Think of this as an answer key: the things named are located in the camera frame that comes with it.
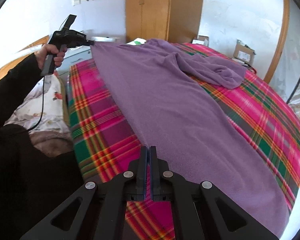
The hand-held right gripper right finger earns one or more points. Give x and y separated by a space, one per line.
152 170

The pink plaid bed sheet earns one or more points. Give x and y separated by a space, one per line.
97 130

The green tissue pack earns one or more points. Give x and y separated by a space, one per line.
137 42

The person's left forearm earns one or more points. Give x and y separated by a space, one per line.
12 87

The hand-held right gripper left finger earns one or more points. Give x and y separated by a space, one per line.
145 170

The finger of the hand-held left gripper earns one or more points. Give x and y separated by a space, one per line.
86 43

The person's left hand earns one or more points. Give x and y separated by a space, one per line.
43 52

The grey drawer cabinet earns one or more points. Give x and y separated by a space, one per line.
77 56

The wooden bed headboard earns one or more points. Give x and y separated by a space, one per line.
5 72

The wooden wardrobe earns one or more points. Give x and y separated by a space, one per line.
165 10

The purple fleece pants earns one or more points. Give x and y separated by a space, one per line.
165 105

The small white box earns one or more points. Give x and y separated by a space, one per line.
201 41

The wooden door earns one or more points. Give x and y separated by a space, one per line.
280 42

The floral quilt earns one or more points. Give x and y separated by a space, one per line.
52 110

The white wall switch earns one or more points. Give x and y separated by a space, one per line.
76 2

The brown fuzzy blanket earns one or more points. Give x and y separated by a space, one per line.
52 145

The brown cardboard box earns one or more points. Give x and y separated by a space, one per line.
243 53

